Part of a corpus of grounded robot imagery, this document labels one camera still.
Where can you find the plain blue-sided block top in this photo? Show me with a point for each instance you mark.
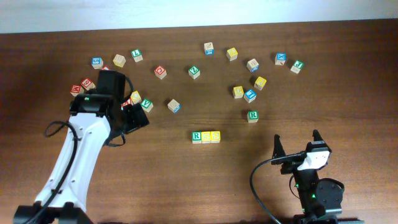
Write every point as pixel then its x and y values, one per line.
pixel 209 48

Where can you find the red M block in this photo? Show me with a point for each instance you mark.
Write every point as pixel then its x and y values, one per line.
pixel 76 90

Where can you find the red 9 block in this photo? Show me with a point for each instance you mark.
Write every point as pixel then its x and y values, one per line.
pixel 87 84

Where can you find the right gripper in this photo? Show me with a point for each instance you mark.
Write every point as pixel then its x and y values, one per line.
pixel 289 166

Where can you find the blue 5 block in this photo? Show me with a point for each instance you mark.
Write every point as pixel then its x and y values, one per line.
pixel 97 63

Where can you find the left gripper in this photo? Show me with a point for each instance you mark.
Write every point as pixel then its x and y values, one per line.
pixel 137 116

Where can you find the red A block lower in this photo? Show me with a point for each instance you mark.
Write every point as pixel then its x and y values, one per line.
pixel 127 102

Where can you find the plain blue-sided block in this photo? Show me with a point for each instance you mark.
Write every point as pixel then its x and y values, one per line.
pixel 252 65
pixel 174 106
pixel 209 48

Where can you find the yellow C block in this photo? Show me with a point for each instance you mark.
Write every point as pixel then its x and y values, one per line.
pixel 135 98

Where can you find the green J block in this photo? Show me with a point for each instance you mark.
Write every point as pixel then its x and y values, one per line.
pixel 297 66

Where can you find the blue X block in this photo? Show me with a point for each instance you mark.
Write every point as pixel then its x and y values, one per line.
pixel 280 58

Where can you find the red Q block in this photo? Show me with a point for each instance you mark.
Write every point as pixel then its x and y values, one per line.
pixel 160 72

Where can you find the green r block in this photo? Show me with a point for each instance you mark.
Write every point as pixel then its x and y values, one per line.
pixel 253 116
pixel 196 137

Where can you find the yellow block middle right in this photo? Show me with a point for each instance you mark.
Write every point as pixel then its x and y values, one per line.
pixel 238 92

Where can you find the yellow S block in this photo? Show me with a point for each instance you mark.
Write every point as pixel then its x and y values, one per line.
pixel 205 137
pixel 215 136

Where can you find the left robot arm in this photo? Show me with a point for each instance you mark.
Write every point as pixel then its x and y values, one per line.
pixel 96 118

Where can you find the blue picture block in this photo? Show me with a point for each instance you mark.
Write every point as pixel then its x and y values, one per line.
pixel 250 95

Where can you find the plain blue-sided block centre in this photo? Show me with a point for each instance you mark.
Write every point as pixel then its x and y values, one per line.
pixel 174 106

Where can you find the green V block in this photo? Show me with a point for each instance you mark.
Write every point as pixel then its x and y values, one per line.
pixel 147 105

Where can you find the green L block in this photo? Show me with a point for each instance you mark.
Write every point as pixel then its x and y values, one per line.
pixel 137 55

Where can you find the plain blue-sided block right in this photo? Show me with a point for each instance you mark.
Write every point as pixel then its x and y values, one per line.
pixel 252 65

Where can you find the plain yellow-sided block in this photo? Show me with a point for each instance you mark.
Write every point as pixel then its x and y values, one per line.
pixel 119 60

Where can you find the yellow block top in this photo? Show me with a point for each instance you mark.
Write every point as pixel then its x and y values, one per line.
pixel 232 54

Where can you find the green Z block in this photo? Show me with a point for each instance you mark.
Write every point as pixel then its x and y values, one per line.
pixel 194 72

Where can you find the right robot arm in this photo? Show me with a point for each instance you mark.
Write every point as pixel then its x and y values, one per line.
pixel 320 198

